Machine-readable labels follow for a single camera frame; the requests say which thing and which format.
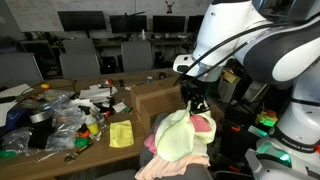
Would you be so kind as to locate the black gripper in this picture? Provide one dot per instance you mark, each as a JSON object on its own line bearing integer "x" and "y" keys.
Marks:
{"x": 194, "y": 92}

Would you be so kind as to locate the pink cloth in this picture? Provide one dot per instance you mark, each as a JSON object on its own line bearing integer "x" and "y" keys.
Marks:
{"x": 200, "y": 123}

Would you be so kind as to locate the light green cloth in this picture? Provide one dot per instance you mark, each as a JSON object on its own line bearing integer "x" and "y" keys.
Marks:
{"x": 176, "y": 136}

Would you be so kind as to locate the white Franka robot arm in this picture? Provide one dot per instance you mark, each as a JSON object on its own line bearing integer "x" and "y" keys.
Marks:
{"x": 293, "y": 66}

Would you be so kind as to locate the large brown cardboard box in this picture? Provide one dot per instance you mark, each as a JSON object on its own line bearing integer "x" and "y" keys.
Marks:
{"x": 156, "y": 100}

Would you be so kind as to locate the grey office chair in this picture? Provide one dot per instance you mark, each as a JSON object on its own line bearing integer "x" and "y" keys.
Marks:
{"x": 136, "y": 56}
{"x": 146, "y": 156}
{"x": 79, "y": 46}
{"x": 79, "y": 66}
{"x": 18, "y": 68}

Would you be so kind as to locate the white plastic jug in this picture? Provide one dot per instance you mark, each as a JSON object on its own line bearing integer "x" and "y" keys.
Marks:
{"x": 226, "y": 91}

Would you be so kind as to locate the Rubik's cube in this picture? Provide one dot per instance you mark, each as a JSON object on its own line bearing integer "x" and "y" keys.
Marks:
{"x": 149, "y": 79}

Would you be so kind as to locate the white space heater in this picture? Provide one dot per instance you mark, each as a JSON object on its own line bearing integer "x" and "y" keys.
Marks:
{"x": 255, "y": 91}

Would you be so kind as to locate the colourful emergency stop button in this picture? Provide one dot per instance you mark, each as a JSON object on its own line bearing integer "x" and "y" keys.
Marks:
{"x": 266, "y": 118}

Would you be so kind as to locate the small white card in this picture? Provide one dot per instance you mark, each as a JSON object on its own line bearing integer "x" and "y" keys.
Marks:
{"x": 119, "y": 107}

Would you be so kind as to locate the yellow cloth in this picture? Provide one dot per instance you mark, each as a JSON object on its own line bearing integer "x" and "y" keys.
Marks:
{"x": 121, "y": 134}

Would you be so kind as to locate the black computer monitor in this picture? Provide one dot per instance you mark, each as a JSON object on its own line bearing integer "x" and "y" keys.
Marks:
{"x": 169, "y": 24}
{"x": 195, "y": 24}
{"x": 81, "y": 20}
{"x": 128, "y": 24}

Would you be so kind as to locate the white papers stack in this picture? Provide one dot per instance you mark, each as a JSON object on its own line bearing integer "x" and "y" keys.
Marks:
{"x": 96, "y": 93}

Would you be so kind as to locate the white bottle yellow label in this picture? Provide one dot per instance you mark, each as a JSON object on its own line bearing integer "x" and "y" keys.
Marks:
{"x": 92, "y": 126}

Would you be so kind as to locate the orange plastic toy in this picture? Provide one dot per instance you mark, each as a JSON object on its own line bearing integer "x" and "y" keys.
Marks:
{"x": 83, "y": 134}

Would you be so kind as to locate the green plastic toy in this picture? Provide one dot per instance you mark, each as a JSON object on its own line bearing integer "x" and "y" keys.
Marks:
{"x": 81, "y": 142}

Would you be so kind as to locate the adjustable wrench yellow grip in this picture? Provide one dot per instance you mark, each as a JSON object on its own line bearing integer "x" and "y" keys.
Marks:
{"x": 78, "y": 152}

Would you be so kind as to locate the clear plastic bags pile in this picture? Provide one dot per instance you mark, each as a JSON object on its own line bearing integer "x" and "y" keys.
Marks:
{"x": 65, "y": 123}

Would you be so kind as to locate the white paper sheet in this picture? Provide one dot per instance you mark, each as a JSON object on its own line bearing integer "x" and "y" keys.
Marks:
{"x": 15, "y": 90}

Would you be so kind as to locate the grey duct tape roll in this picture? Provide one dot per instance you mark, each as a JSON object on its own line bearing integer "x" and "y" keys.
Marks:
{"x": 40, "y": 117}

